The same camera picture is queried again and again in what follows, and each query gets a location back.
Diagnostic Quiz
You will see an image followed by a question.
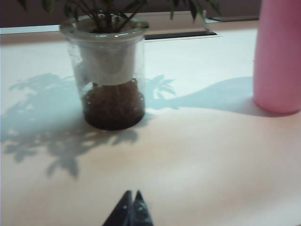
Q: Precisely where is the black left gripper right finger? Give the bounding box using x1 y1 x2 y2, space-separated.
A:
132 190 155 226

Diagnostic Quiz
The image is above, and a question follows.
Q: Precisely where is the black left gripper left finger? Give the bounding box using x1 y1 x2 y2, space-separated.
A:
102 190 133 226

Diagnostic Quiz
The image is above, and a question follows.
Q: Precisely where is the pink plastic watering can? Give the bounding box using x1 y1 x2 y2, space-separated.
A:
253 0 301 115

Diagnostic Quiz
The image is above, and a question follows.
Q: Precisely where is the white inner plant pot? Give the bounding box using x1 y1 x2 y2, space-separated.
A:
77 20 138 84

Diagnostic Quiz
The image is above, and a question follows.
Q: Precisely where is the clear glass outer pot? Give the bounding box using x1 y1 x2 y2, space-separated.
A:
60 14 149 131

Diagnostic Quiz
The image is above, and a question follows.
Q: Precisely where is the grey desk partition panel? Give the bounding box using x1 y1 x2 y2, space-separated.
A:
0 0 263 28

